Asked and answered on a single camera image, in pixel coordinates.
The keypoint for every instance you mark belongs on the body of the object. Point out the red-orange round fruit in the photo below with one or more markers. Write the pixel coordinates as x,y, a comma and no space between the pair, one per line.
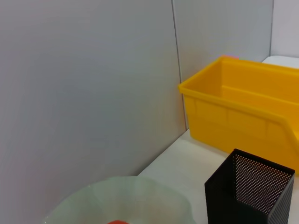
118,222

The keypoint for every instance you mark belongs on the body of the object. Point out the green glass fruit bowl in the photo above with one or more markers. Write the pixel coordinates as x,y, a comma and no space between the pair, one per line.
116,198

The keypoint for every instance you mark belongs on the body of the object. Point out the black mesh pen holder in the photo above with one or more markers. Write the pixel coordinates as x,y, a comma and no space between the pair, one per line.
222,200

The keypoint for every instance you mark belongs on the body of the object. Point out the yellow plastic bin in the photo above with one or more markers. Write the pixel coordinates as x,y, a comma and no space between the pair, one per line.
222,112

